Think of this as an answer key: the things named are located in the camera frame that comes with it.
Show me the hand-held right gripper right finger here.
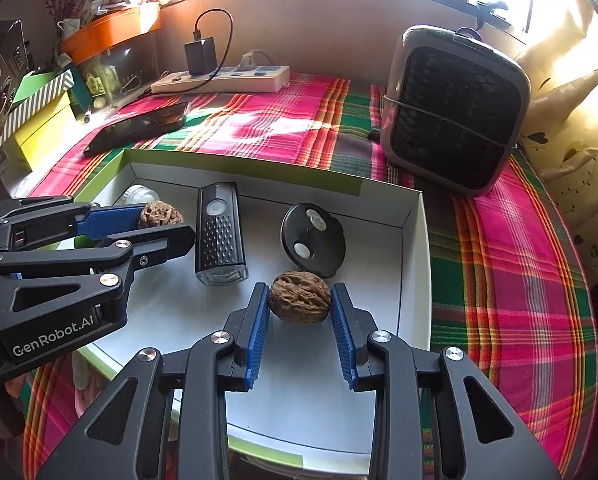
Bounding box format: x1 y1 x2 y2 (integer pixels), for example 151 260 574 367
329 282 562 480

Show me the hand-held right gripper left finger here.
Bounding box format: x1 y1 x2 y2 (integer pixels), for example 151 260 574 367
36 282 272 480

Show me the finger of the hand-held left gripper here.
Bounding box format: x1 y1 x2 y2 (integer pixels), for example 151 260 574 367
0 224 196 319
0 196 152 257

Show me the brown wrinkled walnut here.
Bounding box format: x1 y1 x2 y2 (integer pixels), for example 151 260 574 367
269 270 332 327
138 200 186 231

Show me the translucent white bulb cap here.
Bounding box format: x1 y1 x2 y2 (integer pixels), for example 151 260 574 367
120 184 161 207

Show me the black bike light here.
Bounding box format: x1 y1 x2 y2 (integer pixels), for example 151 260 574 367
195 181 250 287

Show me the shallow green and white box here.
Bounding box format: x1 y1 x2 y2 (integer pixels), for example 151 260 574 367
71 149 432 476

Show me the round black device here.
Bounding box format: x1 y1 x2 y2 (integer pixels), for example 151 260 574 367
280 202 347 279

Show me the black smartphone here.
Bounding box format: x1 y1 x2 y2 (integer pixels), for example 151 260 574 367
84 101 191 157

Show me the striped cardboard box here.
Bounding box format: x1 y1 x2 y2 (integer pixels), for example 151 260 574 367
0 70 74 153

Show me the small green packet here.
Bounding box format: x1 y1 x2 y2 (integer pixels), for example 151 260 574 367
76 62 118 99

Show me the green cardboard box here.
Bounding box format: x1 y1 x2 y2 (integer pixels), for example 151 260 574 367
11 71 60 107

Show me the white power strip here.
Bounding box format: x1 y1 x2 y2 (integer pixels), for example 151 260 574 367
150 64 291 95

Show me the black charger adapter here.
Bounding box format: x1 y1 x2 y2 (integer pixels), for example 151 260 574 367
185 37 219 77

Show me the orange tray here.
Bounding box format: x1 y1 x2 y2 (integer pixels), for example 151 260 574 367
60 2 162 66

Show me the white plug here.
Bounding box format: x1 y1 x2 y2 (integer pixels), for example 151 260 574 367
236 50 271 72

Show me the grey desktop fan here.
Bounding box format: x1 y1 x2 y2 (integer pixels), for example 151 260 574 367
379 25 531 198

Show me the cream heart-print pillow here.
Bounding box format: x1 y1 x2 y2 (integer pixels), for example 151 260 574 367
524 67 598 183

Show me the black window latch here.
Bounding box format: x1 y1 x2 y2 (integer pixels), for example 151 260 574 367
478 1 510 27

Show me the cream heart-print curtain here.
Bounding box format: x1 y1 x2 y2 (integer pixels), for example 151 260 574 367
509 0 598 286

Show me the black charger cable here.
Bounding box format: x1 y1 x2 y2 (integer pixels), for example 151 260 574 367
194 8 236 79

